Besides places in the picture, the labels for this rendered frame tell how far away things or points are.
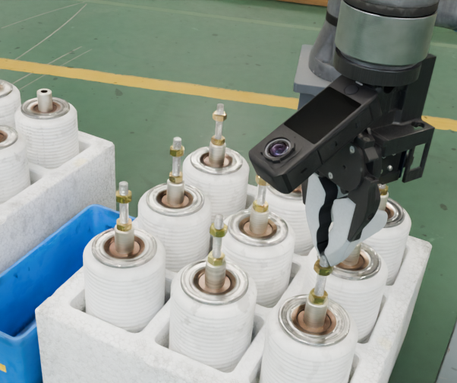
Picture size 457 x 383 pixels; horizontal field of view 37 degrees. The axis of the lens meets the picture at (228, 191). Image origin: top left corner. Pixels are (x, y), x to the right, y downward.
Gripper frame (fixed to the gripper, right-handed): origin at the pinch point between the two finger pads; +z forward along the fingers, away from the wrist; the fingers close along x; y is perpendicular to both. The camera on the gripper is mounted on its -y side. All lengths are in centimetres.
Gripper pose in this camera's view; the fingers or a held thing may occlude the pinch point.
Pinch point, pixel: (323, 252)
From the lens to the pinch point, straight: 66.4
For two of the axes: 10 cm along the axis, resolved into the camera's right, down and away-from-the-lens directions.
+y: 8.4, -2.4, 4.8
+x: -5.3, -4.9, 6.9
